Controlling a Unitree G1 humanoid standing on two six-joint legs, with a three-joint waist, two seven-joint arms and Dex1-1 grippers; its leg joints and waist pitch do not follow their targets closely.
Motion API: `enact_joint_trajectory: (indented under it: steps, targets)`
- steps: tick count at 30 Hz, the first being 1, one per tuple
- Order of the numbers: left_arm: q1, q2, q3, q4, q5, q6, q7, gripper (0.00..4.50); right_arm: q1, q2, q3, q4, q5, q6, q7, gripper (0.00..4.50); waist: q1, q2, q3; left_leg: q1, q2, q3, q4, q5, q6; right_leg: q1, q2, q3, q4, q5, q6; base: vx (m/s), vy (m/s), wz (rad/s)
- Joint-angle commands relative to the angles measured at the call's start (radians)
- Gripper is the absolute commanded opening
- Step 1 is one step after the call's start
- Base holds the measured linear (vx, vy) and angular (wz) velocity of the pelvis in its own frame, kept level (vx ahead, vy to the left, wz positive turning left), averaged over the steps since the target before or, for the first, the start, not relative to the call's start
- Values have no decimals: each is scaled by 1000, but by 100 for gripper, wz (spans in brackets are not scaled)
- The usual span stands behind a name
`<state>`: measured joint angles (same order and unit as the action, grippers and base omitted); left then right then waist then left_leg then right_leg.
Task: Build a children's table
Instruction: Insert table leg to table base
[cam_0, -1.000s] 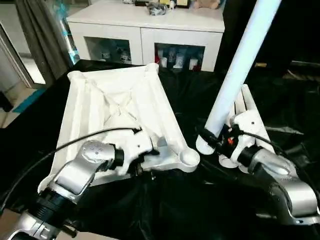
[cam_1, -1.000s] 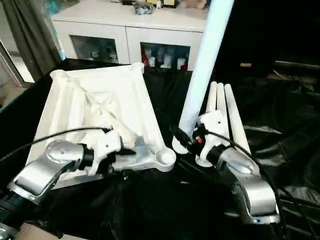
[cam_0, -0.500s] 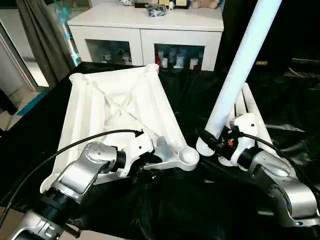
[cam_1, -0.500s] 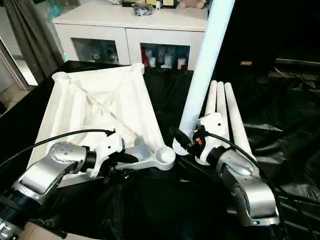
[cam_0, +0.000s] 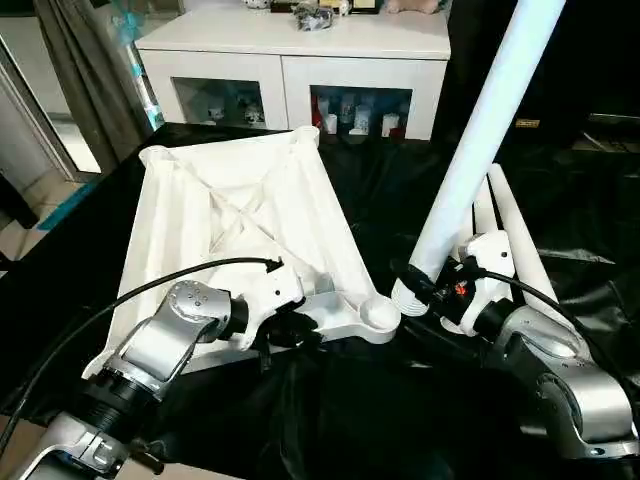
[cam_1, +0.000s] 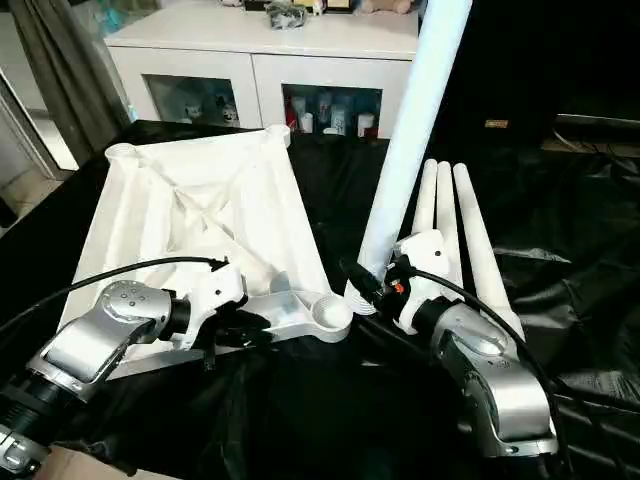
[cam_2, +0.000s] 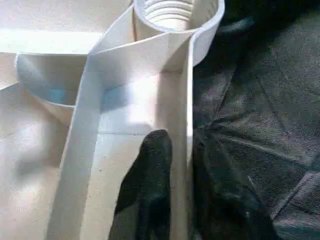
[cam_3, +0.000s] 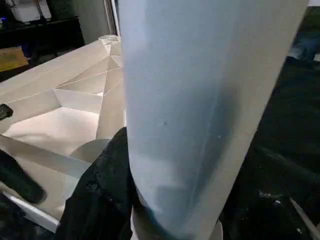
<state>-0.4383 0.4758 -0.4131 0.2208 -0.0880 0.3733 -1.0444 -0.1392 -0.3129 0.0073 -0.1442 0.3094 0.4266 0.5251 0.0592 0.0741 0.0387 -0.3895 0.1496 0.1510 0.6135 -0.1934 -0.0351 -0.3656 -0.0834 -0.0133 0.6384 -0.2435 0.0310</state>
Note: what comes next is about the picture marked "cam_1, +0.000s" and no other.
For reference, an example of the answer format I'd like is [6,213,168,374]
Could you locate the white plastic table top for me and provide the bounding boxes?
[57,125,354,379]

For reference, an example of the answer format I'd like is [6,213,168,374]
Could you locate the white plastic table leg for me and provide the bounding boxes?
[344,0,474,317]
[452,163,526,343]
[412,158,439,241]
[434,160,464,293]

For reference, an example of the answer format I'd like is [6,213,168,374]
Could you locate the black plastic mat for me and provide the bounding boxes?
[0,120,640,480]

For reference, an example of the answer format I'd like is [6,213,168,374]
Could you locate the white cabinet with glass doors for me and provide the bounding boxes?
[103,0,421,143]

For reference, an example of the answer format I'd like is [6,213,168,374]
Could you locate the pink soft toy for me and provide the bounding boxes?
[358,0,419,17]

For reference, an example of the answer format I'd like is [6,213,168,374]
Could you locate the grey object on cabinet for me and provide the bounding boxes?
[263,0,308,30]

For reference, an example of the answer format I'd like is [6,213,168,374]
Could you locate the grey curtain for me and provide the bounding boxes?
[8,0,133,169]

